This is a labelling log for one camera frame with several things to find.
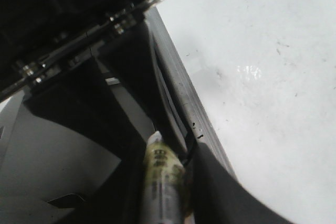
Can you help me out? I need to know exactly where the white whiteboard marker with tape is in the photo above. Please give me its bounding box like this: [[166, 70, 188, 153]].
[[139, 131, 191, 223]]

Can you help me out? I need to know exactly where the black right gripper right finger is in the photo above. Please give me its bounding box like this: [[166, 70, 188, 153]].
[[186, 142, 291, 223]]

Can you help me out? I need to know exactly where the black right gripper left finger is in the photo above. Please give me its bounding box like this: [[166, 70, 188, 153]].
[[25, 59, 146, 223]]

